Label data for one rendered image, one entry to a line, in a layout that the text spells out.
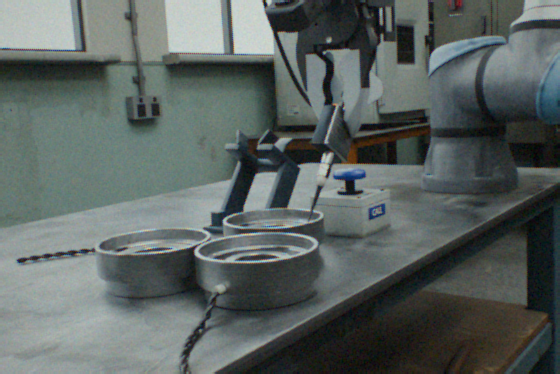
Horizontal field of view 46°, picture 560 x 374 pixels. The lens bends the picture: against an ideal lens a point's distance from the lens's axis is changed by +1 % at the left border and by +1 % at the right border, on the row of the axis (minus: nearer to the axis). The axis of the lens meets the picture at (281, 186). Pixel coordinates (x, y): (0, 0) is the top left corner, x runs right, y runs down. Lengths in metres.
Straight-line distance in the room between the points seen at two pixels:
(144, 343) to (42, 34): 2.13
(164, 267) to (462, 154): 0.59
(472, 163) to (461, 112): 0.08
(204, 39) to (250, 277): 2.63
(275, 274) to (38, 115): 1.95
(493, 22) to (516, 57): 3.50
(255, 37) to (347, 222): 2.68
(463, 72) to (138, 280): 0.63
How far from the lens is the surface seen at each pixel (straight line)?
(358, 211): 0.74
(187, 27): 3.02
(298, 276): 0.52
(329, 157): 0.69
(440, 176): 1.04
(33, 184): 2.39
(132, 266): 0.57
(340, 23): 0.70
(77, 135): 2.49
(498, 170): 1.04
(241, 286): 0.51
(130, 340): 0.49
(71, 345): 0.50
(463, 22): 4.54
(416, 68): 3.13
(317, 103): 0.72
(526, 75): 0.96
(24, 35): 2.50
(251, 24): 3.37
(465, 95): 1.02
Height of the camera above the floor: 0.97
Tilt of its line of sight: 8 degrees down
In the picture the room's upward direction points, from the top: 3 degrees counter-clockwise
